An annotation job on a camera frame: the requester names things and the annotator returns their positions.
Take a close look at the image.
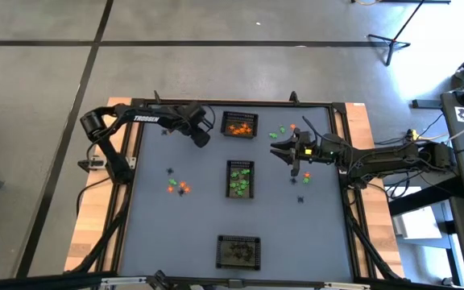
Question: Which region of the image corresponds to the black mounted device with cable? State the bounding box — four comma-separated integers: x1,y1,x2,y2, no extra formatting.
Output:
147,269,172,289

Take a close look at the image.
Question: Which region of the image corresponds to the silver metal bracket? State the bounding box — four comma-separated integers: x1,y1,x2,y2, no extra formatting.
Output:
323,281,373,290
100,276,149,288

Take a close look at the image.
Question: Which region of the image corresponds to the black aluminium rig frame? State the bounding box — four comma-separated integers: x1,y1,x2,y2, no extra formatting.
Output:
0,96,464,290

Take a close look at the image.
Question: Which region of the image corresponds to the black slotted plastic basket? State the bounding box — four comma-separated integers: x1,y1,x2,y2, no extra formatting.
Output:
220,111,259,139
226,159,255,199
215,235,262,271

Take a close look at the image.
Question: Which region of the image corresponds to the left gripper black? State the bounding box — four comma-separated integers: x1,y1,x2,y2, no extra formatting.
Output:
177,101,212,149

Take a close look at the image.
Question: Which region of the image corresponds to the black tripod stand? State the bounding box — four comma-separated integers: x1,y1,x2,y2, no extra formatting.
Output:
367,0,426,68

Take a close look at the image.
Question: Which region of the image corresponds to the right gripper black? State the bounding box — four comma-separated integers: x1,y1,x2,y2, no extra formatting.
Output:
269,127,338,178

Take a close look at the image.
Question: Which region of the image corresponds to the black diagonal support beam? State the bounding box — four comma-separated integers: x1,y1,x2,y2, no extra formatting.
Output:
388,176,464,217

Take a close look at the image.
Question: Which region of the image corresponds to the grey table foot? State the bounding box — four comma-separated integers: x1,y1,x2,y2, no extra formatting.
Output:
412,99,443,110

